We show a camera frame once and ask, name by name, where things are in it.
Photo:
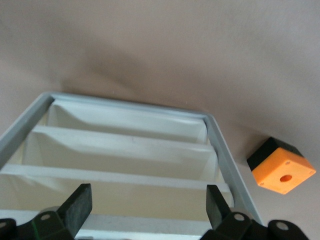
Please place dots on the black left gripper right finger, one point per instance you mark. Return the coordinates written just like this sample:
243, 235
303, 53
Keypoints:
217, 210

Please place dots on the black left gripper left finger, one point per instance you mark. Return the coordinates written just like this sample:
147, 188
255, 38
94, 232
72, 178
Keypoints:
75, 210

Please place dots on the white drawer cabinet housing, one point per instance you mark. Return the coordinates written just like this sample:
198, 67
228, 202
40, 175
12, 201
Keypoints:
225, 155

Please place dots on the orange and black button box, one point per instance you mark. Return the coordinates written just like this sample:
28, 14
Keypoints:
275, 165

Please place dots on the brown table cover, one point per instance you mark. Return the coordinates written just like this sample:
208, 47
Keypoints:
150, 50

